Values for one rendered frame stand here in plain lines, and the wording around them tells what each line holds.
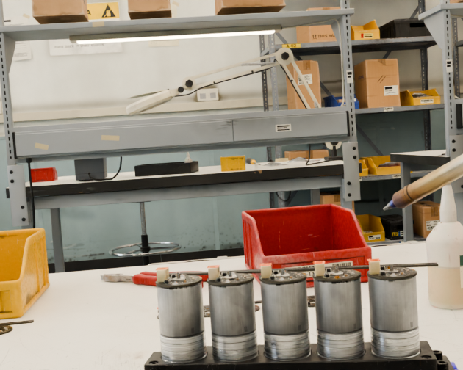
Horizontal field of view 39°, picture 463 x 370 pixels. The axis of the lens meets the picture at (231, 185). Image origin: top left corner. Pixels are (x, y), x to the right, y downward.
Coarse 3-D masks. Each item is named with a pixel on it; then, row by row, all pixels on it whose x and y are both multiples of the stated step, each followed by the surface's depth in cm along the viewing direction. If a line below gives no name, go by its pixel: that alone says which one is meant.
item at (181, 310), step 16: (160, 288) 35; (176, 288) 34; (192, 288) 34; (160, 304) 35; (176, 304) 34; (192, 304) 34; (160, 320) 35; (176, 320) 34; (192, 320) 35; (160, 336) 35; (176, 336) 34; (192, 336) 35; (176, 352) 34; (192, 352) 35
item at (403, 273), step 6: (384, 270) 34; (402, 270) 34; (408, 270) 34; (414, 270) 34; (372, 276) 33; (378, 276) 33; (384, 276) 33; (390, 276) 33; (396, 276) 33; (402, 276) 33; (408, 276) 33
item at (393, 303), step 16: (368, 288) 34; (384, 288) 33; (400, 288) 33; (416, 288) 33; (384, 304) 33; (400, 304) 33; (416, 304) 33; (384, 320) 33; (400, 320) 33; (416, 320) 33; (384, 336) 33; (400, 336) 33; (416, 336) 33; (384, 352) 33; (400, 352) 33; (416, 352) 33
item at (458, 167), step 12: (444, 168) 28; (456, 168) 27; (420, 180) 29; (432, 180) 28; (444, 180) 28; (396, 192) 30; (408, 192) 29; (420, 192) 29; (396, 204) 30; (408, 204) 30
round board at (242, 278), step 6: (222, 276) 36; (240, 276) 35; (246, 276) 35; (252, 276) 35; (210, 282) 34; (216, 282) 34; (222, 282) 34; (234, 282) 34; (240, 282) 34; (246, 282) 34
